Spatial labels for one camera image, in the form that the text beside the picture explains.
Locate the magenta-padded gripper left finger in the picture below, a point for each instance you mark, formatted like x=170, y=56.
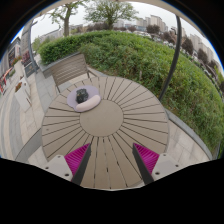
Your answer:
x=76, y=160

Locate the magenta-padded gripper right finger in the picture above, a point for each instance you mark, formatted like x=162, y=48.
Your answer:
x=146, y=160

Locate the black computer mouse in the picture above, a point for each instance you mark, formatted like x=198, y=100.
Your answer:
x=82, y=95

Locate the lavender mouse pad with wrist rest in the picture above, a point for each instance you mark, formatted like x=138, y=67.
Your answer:
x=91, y=104

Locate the white planter box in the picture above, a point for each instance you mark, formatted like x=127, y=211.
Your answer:
x=22, y=98

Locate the slatted wooden chair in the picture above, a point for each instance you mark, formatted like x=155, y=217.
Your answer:
x=68, y=68

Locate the green hedge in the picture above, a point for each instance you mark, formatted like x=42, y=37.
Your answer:
x=133, y=56

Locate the black curved umbrella pole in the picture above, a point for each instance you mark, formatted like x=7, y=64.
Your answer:
x=175, y=56

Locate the grey sign pillar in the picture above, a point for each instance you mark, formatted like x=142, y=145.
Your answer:
x=26, y=46

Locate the thin-trunk tree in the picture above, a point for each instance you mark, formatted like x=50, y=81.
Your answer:
x=66, y=26

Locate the distant apartment buildings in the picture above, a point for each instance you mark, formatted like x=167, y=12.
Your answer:
x=155, y=20

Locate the round-crowned tree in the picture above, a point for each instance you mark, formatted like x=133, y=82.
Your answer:
x=110, y=13

